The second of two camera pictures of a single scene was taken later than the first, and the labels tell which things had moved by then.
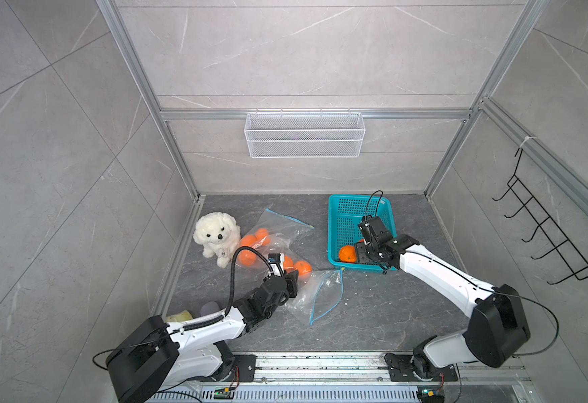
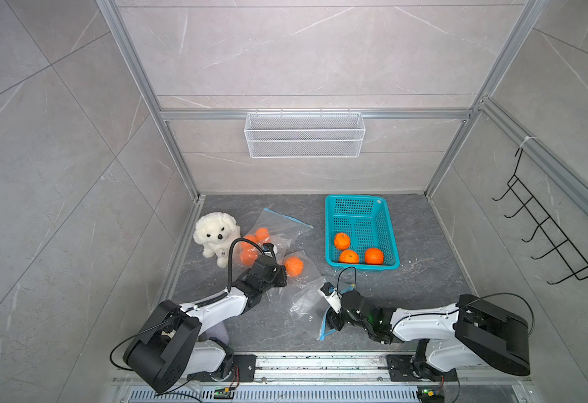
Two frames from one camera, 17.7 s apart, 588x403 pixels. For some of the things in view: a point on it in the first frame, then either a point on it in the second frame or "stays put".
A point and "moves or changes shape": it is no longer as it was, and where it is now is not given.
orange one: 347,253 moves or changes shape
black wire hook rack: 579,267 stays put
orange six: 261,233 stays put
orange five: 248,240 stays put
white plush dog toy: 220,235 stays put
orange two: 302,267 to 349,256
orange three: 288,263 to 342,241
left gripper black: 291,283 to 280,269
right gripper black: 360,256 to 332,320
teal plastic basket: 344,214 stays put
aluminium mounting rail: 494,368 stays put
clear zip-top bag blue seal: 317,293 moves or changes shape
